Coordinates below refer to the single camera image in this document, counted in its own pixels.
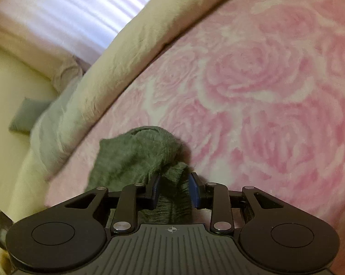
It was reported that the grey fleece cloth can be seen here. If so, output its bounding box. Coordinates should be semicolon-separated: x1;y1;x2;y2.
30;77;84;179

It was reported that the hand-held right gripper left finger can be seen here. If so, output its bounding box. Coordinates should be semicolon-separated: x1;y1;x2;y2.
64;174;162;235

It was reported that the pink rose blanket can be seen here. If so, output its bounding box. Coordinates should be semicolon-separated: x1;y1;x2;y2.
45;0;345;275

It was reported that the grey cushion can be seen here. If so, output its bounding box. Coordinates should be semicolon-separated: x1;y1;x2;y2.
9;97;51;134

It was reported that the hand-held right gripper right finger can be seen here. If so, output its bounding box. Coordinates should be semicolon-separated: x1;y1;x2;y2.
189;172;285;235

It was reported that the green knit garment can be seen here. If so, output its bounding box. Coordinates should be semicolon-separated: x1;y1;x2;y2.
85;126;194;224

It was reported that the cream fleece blanket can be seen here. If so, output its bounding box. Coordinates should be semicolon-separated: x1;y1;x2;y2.
6;0;259;215

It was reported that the white curtain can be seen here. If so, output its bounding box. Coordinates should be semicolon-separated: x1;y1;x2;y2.
0;0;179;84

